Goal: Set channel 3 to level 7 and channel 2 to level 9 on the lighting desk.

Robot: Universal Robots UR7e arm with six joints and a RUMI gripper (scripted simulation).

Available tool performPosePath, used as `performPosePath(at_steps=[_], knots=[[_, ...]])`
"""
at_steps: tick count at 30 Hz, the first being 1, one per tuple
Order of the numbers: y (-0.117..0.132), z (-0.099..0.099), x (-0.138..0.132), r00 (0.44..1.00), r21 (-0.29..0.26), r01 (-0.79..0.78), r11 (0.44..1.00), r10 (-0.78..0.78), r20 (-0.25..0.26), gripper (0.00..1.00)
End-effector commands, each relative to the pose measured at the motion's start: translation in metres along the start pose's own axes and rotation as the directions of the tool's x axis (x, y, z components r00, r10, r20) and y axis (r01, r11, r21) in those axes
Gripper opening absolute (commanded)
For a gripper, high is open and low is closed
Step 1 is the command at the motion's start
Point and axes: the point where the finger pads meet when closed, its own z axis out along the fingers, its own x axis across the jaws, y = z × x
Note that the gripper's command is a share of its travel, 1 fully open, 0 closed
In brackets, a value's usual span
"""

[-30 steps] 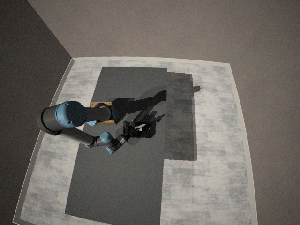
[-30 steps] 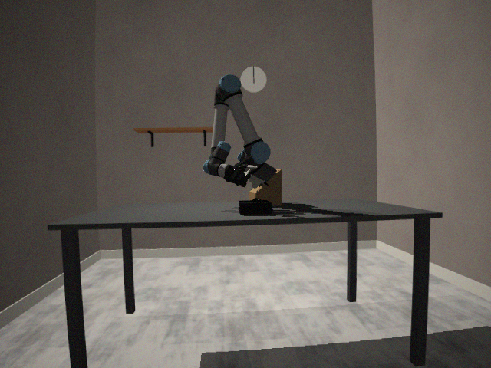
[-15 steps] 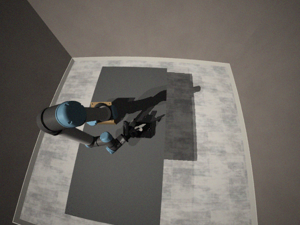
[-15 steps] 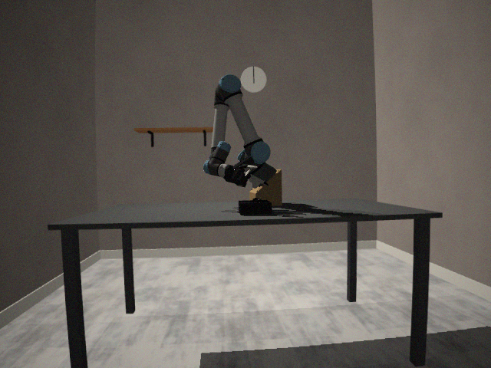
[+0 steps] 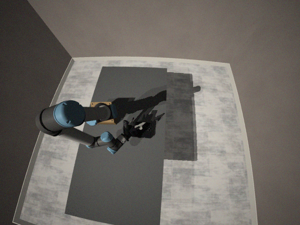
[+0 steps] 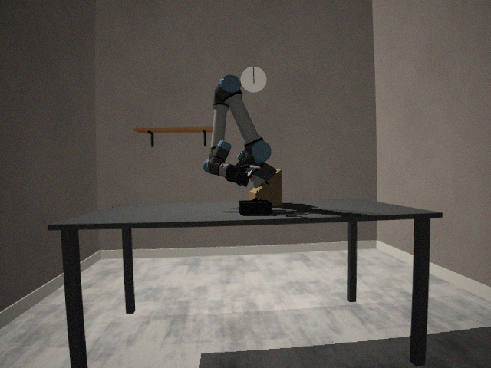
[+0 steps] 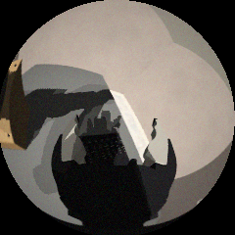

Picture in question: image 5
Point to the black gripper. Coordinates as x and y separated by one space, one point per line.
132 131

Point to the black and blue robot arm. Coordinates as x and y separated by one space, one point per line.
60 120

